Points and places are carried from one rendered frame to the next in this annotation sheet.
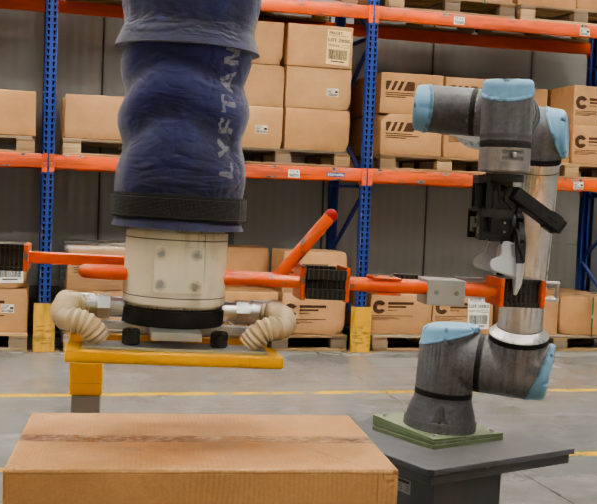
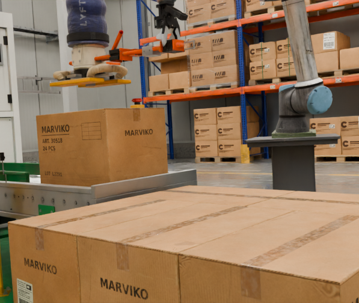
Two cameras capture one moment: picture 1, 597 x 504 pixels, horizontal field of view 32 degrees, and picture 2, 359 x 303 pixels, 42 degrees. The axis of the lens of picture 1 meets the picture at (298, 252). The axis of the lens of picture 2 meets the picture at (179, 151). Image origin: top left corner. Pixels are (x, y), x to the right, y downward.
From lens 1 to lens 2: 219 cm
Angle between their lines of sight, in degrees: 50
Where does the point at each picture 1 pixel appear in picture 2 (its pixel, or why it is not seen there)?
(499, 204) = (163, 14)
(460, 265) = not seen: outside the picture
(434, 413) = (279, 124)
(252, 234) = not seen: outside the picture
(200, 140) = (74, 15)
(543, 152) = not seen: outside the picture
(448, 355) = (282, 97)
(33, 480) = (40, 118)
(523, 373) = (303, 100)
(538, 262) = (298, 45)
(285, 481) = (82, 114)
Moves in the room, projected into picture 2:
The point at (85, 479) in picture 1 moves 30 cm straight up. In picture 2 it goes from (47, 116) to (44, 60)
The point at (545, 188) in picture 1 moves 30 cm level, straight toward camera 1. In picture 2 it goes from (291, 10) to (242, 6)
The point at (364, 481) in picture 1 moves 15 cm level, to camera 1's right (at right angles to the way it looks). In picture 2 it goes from (98, 112) to (115, 110)
